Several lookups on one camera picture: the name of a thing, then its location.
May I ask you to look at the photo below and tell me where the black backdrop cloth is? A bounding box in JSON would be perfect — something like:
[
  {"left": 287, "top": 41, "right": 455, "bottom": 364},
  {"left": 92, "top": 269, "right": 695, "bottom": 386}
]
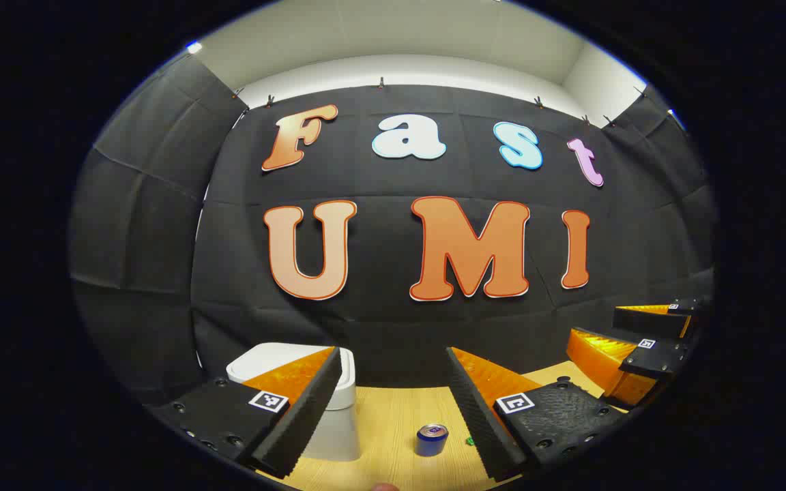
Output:
[{"left": 69, "top": 53, "right": 718, "bottom": 410}]

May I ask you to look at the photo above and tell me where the white desktop garbage bin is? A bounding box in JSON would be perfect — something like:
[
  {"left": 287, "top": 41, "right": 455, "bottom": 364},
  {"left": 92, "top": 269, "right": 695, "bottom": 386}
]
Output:
[{"left": 226, "top": 342, "right": 361, "bottom": 462}]

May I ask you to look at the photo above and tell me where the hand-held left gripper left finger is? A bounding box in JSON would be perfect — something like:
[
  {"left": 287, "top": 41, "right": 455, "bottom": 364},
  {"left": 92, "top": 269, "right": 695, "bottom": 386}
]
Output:
[{"left": 149, "top": 346, "right": 343, "bottom": 479}]

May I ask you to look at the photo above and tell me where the row of backdrop clips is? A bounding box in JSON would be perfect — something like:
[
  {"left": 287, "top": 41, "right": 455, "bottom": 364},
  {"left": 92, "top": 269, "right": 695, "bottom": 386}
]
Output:
[{"left": 231, "top": 76, "right": 647, "bottom": 129}]

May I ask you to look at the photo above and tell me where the blue pop can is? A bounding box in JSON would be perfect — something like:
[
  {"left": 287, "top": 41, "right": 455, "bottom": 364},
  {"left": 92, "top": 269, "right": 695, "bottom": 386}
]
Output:
[{"left": 415, "top": 423, "right": 450, "bottom": 458}]

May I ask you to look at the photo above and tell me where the wooden desktop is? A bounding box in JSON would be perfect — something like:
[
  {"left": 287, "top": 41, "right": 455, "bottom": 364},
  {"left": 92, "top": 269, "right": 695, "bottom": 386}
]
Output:
[{"left": 277, "top": 360, "right": 629, "bottom": 491}]

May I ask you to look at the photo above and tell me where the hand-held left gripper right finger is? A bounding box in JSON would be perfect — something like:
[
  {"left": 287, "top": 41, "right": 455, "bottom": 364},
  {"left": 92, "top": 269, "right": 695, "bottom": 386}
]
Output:
[{"left": 445, "top": 346, "right": 629, "bottom": 483}]

